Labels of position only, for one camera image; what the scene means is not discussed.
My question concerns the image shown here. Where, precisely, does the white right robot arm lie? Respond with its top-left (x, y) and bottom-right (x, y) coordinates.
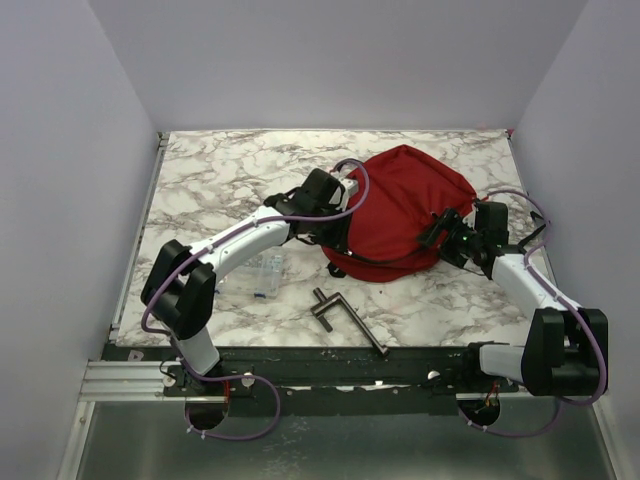
top-left (417, 201), bottom-right (608, 404)

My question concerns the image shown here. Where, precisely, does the aluminium rail frame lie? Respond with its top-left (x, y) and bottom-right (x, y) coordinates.
top-left (60, 130), bottom-right (619, 479)

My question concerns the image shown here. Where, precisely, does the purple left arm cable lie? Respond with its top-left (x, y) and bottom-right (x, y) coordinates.
top-left (141, 158), bottom-right (372, 442)

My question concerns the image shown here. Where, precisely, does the red backpack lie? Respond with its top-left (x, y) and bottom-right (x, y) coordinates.
top-left (319, 144), bottom-right (549, 284)

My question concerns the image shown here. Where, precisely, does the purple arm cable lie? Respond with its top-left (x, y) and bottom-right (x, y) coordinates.
top-left (464, 189), bottom-right (610, 439)
top-left (141, 158), bottom-right (372, 442)

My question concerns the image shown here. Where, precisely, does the clear plastic bag of parts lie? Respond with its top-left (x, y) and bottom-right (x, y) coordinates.
top-left (216, 248), bottom-right (285, 299)

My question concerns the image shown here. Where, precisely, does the dark metal T-shaped tool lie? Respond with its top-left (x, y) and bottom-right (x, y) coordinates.
top-left (310, 288), bottom-right (390, 358)

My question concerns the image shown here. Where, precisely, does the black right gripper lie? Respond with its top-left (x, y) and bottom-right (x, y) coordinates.
top-left (416, 207), bottom-right (484, 269)

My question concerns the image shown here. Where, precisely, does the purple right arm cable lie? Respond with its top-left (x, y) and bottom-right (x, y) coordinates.
top-left (464, 189), bottom-right (610, 439)

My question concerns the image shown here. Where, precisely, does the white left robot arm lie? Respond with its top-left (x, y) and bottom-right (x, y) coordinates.
top-left (141, 159), bottom-right (370, 395)

